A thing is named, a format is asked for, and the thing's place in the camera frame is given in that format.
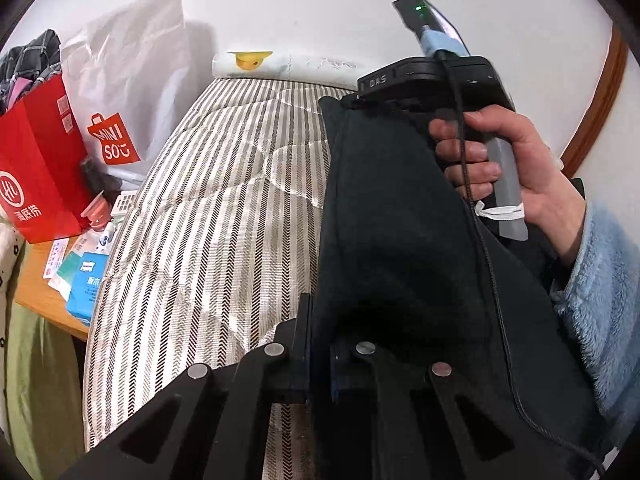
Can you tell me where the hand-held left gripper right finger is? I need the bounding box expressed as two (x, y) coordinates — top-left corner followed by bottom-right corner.
(320, 340), (577, 480)

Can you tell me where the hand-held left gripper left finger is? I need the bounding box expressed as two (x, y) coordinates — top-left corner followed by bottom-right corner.
(59, 293), (316, 480)

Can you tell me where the dark green garment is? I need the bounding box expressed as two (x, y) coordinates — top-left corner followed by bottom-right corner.
(312, 95), (617, 480)

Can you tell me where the person's right forearm blue sleeve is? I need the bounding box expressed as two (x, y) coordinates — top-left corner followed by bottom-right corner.
(549, 199), (640, 438)

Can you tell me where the person's right hand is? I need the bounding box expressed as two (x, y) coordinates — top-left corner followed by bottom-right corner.
(429, 109), (587, 267)

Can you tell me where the white pillow with yellow ducks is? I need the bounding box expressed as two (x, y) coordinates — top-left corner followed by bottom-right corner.
(211, 50), (375, 95)

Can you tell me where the striped quilted mattress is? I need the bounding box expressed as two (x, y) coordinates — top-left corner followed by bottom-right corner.
(82, 77), (362, 480)

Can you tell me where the blue and white box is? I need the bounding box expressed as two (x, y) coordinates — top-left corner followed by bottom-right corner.
(66, 252), (109, 327)

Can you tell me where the white perforated box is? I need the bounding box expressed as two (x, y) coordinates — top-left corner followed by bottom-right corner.
(111, 191), (137, 217)

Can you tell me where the teal and white packet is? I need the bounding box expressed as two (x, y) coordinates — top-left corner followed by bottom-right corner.
(48, 250), (84, 302)

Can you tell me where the wooden side table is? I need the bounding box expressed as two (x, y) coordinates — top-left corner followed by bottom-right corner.
(15, 239), (92, 343)

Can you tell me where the green cloth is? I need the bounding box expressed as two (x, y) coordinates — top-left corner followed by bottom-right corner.
(0, 304), (87, 467)

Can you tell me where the white plastic shopping bag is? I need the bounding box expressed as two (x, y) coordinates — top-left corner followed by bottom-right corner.
(60, 0), (212, 177)

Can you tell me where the white floral cloth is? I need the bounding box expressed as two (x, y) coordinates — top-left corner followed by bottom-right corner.
(0, 220), (27, 312)

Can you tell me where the red paper bag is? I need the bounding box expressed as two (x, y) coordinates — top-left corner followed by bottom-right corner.
(0, 72), (102, 245)

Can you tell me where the dark plaid clothing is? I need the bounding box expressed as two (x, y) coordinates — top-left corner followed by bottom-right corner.
(0, 29), (64, 116)

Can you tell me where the black cable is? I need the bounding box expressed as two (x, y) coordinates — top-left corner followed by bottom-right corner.
(434, 50), (610, 480)

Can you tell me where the brown wooden door frame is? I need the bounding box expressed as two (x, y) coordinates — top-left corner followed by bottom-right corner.
(559, 25), (630, 177)

